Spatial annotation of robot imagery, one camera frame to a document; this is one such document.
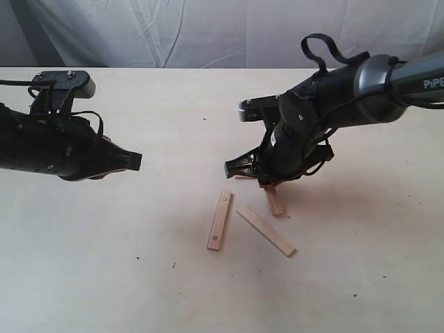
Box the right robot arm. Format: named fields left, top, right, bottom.
left=224, top=52, right=443, bottom=187

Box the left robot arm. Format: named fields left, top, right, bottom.
left=1, top=105, right=142, bottom=182

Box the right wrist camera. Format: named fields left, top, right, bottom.
left=239, top=95, right=280, bottom=123

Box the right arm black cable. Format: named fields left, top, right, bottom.
left=300, top=33, right=370, bottom=72

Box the grooved wooden stick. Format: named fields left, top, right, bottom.
left=236, top=206, right=297, bottom=257

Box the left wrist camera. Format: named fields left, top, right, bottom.
left=30, top=70, right=96, bottom=114

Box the plain wooden stick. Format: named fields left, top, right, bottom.
left=234, top=175, right=256, bottom=180

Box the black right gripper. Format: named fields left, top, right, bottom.
left=224, top=121, right=334, bottom=190

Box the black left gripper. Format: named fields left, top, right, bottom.
left=10, top=110, right=143, bottom=181

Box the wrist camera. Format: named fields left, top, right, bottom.
left=239, top=95, right=280, bottom=123
left=30, top=70, right=96, bottom=114

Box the white backdrop cloth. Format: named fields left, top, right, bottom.
left=1, top=1, right=443, bottom=68

